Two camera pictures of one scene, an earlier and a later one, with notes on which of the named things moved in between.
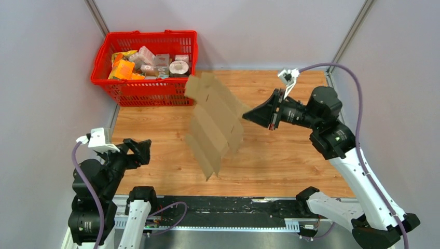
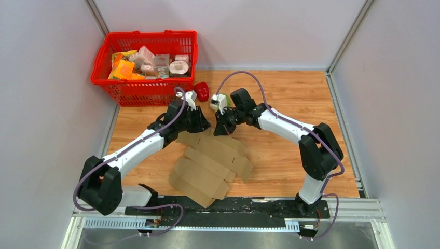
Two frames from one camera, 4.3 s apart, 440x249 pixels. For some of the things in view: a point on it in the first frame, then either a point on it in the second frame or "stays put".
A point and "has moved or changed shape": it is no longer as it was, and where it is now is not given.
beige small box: [162, 65] stays put
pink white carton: [146, 55] stays put
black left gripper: [143, 152] → [202, 123]
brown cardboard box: [217, 125] has moved or changed shape
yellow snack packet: [117, 57] stays put
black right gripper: [265, 113] → [221, 129]
